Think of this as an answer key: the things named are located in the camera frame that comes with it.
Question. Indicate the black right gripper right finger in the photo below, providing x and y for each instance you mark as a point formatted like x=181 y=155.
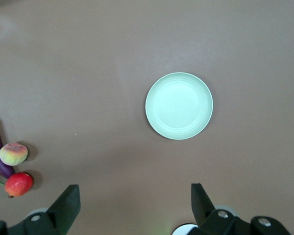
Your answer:
x=203 y=210

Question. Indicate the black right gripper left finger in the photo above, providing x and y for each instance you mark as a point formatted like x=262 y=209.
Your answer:
x=63 y=208

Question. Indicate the red pomegranate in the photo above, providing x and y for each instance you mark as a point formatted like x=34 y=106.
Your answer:
x=18 y=184

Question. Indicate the yellow-pink peach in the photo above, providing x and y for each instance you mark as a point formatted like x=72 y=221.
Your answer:
x=14 y=154

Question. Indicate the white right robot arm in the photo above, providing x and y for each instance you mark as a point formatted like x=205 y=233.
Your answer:
x=185 y=230

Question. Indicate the light green round plate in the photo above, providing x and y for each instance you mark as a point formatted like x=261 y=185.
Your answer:
x=179 y=106

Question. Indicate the large table cover mat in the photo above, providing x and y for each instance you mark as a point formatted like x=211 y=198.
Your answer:
x=88 y=73

